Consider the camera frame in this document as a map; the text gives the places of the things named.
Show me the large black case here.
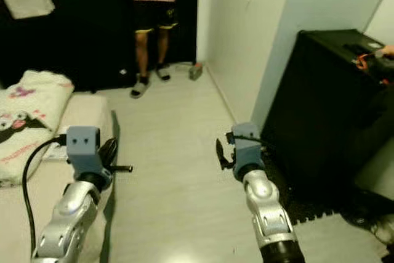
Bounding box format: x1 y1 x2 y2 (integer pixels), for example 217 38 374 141
260 28 394 202

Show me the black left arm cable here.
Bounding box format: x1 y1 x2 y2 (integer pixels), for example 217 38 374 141
22 134 68 257

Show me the black foam floor mat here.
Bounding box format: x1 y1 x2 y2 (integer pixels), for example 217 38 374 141
259 152 367 227

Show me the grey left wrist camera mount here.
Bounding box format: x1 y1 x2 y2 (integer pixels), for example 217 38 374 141
65 126 102 177

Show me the grey box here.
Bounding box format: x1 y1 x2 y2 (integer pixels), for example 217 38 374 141
188 63 204 81

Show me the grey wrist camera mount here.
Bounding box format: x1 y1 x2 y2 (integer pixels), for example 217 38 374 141
231 123 264 174
65 126 102 177

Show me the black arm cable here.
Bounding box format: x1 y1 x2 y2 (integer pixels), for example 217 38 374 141
22 134 68 257
231 132 275 150

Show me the grey slipper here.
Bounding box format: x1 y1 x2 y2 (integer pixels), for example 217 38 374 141
156 66 172 82
131 80 151 99

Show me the cream cartoon print blanket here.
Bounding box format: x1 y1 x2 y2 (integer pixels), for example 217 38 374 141
0 70 74 187

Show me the white wardrobe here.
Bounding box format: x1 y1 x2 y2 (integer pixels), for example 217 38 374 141
197 0 376 131

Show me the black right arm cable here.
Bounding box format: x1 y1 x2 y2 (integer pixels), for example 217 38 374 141
231 132 275 150

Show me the black cabinet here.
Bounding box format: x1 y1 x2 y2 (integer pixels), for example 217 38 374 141
0 0 198 91

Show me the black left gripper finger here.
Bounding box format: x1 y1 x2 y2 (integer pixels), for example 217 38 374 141
102 138 119 171

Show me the orange tool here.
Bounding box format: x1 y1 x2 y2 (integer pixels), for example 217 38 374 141
354 54 373 70

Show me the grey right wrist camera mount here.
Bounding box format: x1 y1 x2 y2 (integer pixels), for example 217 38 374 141
231 123 264 174

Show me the white paperback book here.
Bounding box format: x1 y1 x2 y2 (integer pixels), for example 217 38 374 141
46 143 68 160

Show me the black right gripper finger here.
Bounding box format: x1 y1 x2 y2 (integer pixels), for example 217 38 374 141
215 139 231 171

